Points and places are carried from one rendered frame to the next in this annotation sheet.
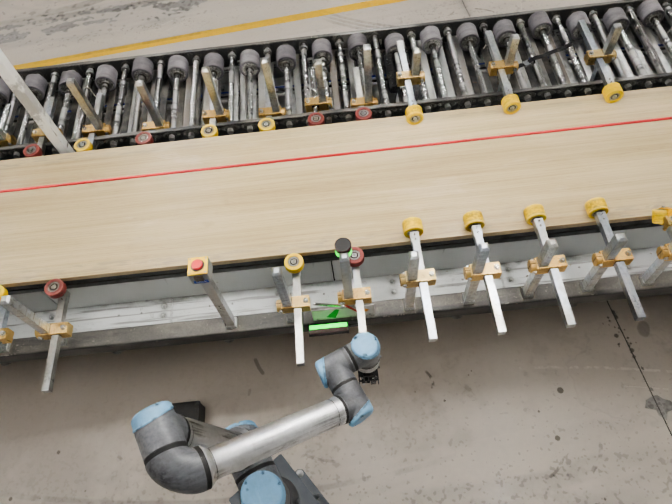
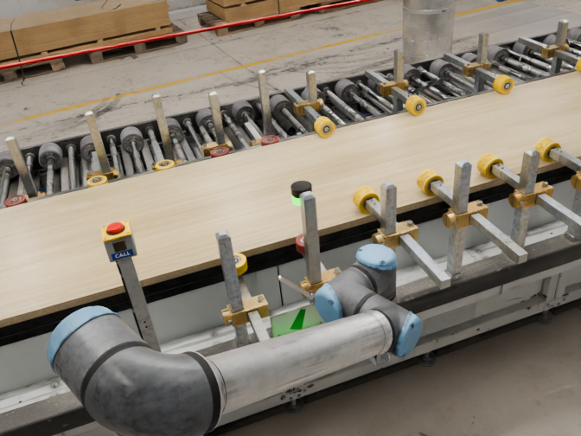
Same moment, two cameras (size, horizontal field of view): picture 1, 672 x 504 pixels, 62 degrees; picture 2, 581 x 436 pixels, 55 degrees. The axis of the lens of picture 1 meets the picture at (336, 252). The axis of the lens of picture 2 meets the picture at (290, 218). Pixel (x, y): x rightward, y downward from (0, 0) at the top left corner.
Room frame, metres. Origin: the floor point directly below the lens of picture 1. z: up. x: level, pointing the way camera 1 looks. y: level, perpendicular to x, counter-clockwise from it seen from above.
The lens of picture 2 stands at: (-0.25, 0.44, 1.98)
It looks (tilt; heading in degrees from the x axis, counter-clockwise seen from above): 34 degrees down; 341
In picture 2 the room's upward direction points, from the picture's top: 6 degrees counter-clockwise
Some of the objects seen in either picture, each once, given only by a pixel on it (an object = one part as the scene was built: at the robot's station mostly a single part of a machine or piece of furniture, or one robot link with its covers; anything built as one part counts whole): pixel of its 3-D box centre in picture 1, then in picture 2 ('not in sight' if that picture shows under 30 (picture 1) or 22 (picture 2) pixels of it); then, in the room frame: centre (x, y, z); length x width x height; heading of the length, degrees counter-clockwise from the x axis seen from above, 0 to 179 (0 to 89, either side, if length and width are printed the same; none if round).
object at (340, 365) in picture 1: (336, 369); (347, 298); (0.59, 0.05, 1.14); 0.12 x 0.12 x 0.09; 22
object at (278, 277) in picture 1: (285, 298); (234, 299); (0.99, 0.22, 0.89); 0.04 x 0.04 x 0.48; 88
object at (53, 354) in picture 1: (56, 339); not in sight; (0.99, 1.18, 0.81); 0.44 x 0.03 x 0.04; 178
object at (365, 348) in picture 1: (365, 350); (375, 272); (0.64, -0.05, 1.14); 0.10 x 0.09 x 0.12; 112
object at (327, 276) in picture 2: (354, 295); (321, 283); (0.98, -0.05, 0.85); 0.14 x 0.06 x 0.05; 88
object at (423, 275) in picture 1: (417, 278); (394, 235); (0.97, -0.30, 0.95); 0.14 x 0.06 x 0.05; 88
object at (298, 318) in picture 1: (298, 313); (254, 318); (0.95, 0.19, 0.83); 0.44 x 0.03 x 0.04; 178
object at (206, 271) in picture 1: (200, 270); (119, 241); (1.00, 0.48, 1.18); 0.07 x 0.07 x 0.08; 88
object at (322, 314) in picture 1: (343, 312); (310, 316); (0.96, 0.00, 0.75); 0.26 x 0.01 x 0.10; 88
